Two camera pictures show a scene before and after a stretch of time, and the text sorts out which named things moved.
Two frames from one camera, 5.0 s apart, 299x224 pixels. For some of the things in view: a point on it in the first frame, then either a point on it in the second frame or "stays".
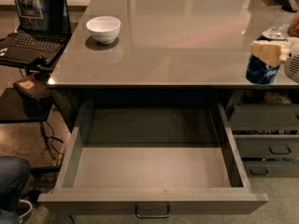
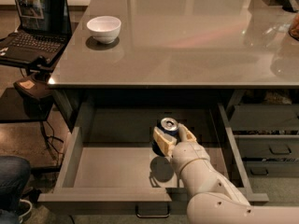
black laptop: x=44 y=19 stays
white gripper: x=292 y=62 → x=189 y=154
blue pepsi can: x=260 y=73 → x=167 y=131
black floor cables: x=49 y=138 stays
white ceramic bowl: x=104 y=29 stays
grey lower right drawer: x=271 y=168 stays
